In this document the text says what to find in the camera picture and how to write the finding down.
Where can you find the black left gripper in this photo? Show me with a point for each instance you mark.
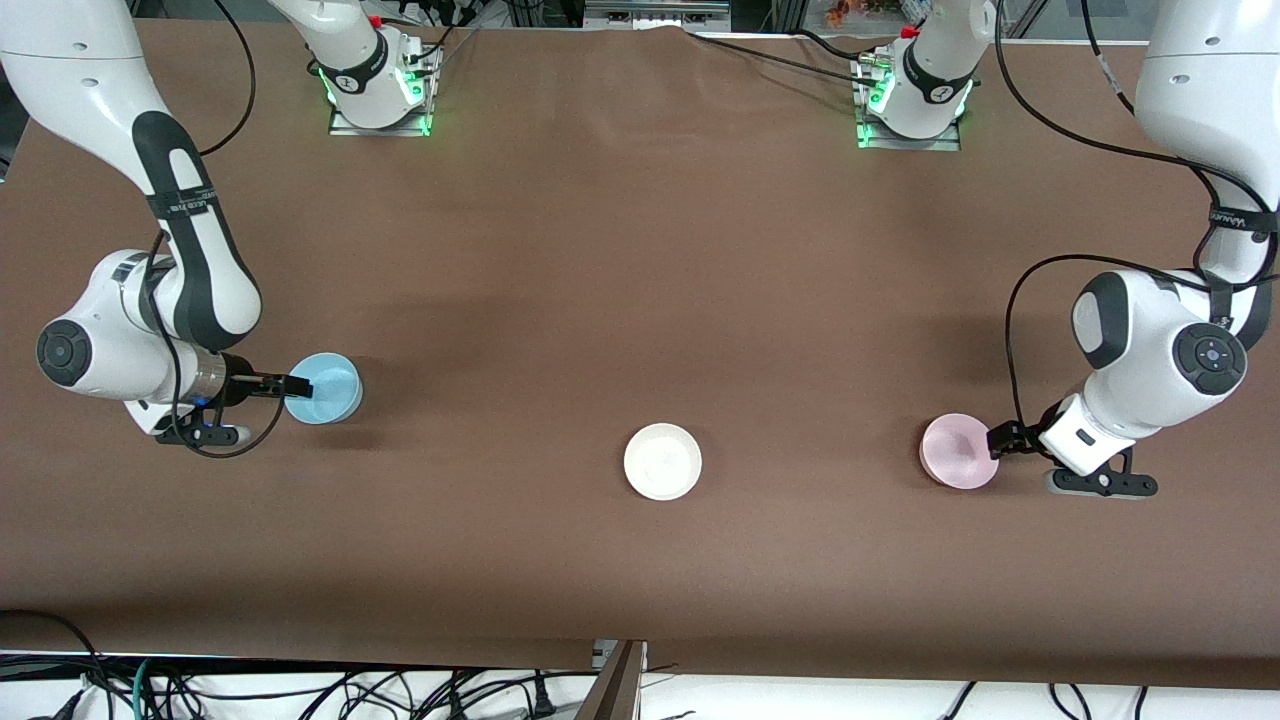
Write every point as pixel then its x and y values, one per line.
pixel 1012 437

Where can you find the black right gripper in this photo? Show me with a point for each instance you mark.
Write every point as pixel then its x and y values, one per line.
pixel 243 381

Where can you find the blue bowl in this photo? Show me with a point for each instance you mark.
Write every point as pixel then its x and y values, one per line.
pixel 332 390

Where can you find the pink bowl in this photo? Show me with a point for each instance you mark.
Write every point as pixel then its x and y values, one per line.
pixel 955 450

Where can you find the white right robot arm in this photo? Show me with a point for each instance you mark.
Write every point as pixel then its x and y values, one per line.
pixel 100 60

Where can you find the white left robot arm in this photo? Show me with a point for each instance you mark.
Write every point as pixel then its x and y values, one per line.
pixel 1150 350

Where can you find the white bowl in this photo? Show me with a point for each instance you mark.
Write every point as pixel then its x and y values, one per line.
pixel 662 462

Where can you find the brown table cover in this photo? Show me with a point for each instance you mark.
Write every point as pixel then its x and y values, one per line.
pixel 600 300

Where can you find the black power plug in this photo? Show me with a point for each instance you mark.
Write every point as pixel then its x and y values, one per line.
pixel 543 700

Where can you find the orange background object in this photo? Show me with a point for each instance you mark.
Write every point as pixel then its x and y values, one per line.
pixel 845 10

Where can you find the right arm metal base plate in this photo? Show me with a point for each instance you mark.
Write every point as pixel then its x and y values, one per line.
pixel 340 128

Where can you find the aluminium frame post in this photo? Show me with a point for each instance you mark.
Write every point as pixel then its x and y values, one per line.
pixel 615 690

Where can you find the silver network switch box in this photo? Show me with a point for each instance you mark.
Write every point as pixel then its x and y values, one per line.
pixel 655 14

